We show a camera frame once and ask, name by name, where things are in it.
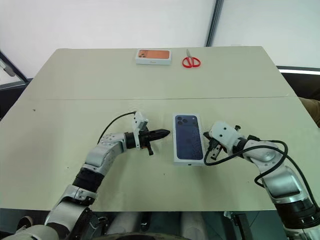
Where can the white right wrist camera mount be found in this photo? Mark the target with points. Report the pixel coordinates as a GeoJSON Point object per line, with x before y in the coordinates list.
{"type": "Point", "coordinates": [223, 136]}

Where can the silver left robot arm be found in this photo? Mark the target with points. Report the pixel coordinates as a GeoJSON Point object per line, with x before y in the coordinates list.
{"type": "Point", "coordinates": [100, 155]}

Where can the grey aluminium window post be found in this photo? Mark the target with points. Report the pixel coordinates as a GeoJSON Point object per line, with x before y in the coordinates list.
{"type": "Point", "coordinates": [215, 22]}

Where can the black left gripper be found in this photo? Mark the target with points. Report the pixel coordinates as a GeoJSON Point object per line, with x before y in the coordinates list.
{"type": "Point", "coordinates": [144, 138]}

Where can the person khaki trouser leg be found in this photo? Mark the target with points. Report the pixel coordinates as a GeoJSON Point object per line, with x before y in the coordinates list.
{"type": "Point", "coordinates": [312, 108]}

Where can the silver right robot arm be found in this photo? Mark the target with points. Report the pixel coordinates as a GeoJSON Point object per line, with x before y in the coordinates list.
{"type": "Point", "coordinates": [280, 180]}

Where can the dark furniture with light strip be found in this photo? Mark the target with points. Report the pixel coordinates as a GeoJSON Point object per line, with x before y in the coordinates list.
{"type": "Point", "coordinates": [303, 82]}

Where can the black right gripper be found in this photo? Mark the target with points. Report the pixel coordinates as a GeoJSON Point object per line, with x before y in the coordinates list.
{"type": "Point", "coordinates": [218, 145]}

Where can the white phone box tray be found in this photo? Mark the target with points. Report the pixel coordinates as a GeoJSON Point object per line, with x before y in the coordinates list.
{"type": "Point", "coordinates": [187, 140]}

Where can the white box orange phone print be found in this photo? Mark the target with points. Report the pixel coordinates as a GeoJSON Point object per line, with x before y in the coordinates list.
{"type": "Point", "coordinates": [153, 55]}

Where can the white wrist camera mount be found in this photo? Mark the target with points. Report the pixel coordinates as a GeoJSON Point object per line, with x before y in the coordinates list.
{"type": "Point", "coordinates": [223, 136]}
{"type": "Point", "coordinates": [139, 121]}

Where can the metal table leg bracket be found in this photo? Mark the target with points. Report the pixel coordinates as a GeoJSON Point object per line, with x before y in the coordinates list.
{"type": "Point", "coordinates": [242, 225]}

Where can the dark metal frame bar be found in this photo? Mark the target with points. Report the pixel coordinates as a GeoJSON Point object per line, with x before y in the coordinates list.
{"type": "Point", "coordinates": [17, 72]}

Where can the pale grey cylinder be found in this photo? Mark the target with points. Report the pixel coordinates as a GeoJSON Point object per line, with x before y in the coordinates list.
{"type": "Point", "coordinates": [193, 222]}
{"type": "Point", "coordinates": [125, 222]}

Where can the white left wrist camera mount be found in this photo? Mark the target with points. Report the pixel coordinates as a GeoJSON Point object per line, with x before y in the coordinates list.
{"type": "Point", "coordinates": [139, 121]}

